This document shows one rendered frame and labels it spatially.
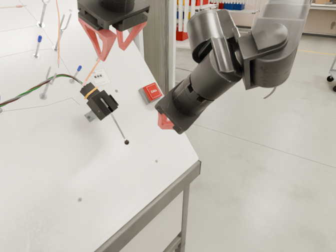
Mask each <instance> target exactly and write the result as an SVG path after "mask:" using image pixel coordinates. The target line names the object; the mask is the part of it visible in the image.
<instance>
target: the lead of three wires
mask: <svg viewBox="0 0 336 252"><path fill-rule="evenodd" d="M53 77H54V76H52V77H50V78H48V79H47V80H45V82H46V83H48V82H50V81H51V80H52V79H53ZM59 77H68V78H72V79H74V80H75V81H77V82H78V83H80V84H81V85H83V82H81V81H80V80H79V79H77V78H76V77H74V76H72V75H69V74H57V75H56V77H55V79H56V78H59Z"/></svg>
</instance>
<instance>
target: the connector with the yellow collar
mask: <svg viewBox="0 0 336 252"><path fill-rule="evenodd" d="M94 88H96V87H95V86H94V85H93V84H92V83H91V82H89V83H88V84H86V86H84V87H82V88H81V90H80V93H81V94H82V95H83V96H84V97H85V96H86V95H87V94H88V93H89V92H91V91H92V90H93V89H94ZM99 92H100V91H99V90H98V89H96V90H95V91H93V92H92V93H91V94H90V95H89V96H88V97H87V98H86V99H87V100H88V101H89V99H90V98H91V97H93V96H94V95H96V94H98V93H99Z"/></svg>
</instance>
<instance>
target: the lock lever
mask: <svg viewBox="0 0 336 252"><path fill-rule="evenodd" d="M101 100H102V102H103V103H104V104H105V105H106V107H107V108H108V107H109V106H108V105H107V104H106V103H105V101H104V100H103V99H102V98H101ZM110 112H111V111H110ZM110 115H111V117H112V118H113V120H114V122H115V124H116V126H117V128H118V129H119V131H120V133H121V135H122V137H123V139H124V141H126V140H127V139H126V138H125V136H124V134H123V132H122V130H121V129H120V127H119V125H118V123H117V121H116V119H115V117H114V116H113V114H112V112H111V113H110Z"/></svg>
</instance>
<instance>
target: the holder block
mask: <svg viewBox="0 0 336 252"><path fill-rule="evenodd" d="M100 98H102V99H103V100H104V101H105V103H106V104H107V105H108V107H106V105H105V104H104V103H103V102H102V100H101V99H100ZM86 104H87V105H88V106H89V107H90V109H91V110H92V111H93V112H94V114H95V115H96V116H97V117H98V119H99V120H100V121H102V120H103V119H104V118H106V117H107V116H108V115H110V113H113V112H114V111H115V110H116V109H117V108H118V106H117V105H116V104H115V103H114V101H113V100H112V99H111V98H110V96H109V95H108V94H107V93H106V91H105V90H102V91H101V92H99V93H97V94H96V95H94V96H92V97H91V98H90V99H89V101H88V102H87V103H86Z"/></svg>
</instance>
